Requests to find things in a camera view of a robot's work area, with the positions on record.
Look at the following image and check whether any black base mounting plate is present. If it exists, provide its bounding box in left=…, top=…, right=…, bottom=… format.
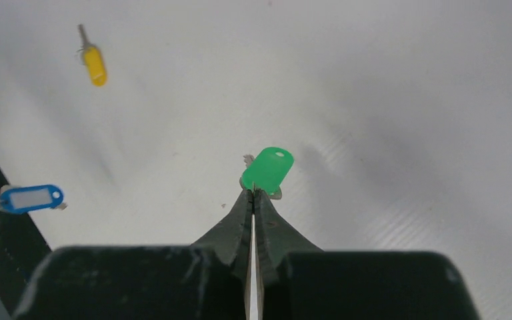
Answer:
left=0, top=170, right=51, bottom=314

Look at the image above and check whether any green tagged key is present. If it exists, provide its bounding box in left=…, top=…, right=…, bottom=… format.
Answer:
left=239, top=147, right=295, bottom=200

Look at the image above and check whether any blue tagged key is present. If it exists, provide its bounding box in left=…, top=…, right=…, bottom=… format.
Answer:
left=0, top=184, right=67, bottom=215

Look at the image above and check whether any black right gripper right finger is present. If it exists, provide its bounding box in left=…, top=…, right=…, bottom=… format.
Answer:
left=253, top=191, right=479, bottom=319

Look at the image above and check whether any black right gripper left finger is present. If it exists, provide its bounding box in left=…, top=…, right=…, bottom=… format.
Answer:
left=13, top=191, right=253, bottom=319

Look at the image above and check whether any yellow tagged key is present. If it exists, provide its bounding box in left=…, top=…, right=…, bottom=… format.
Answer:
left=77, top=24, right=107, bottom=87

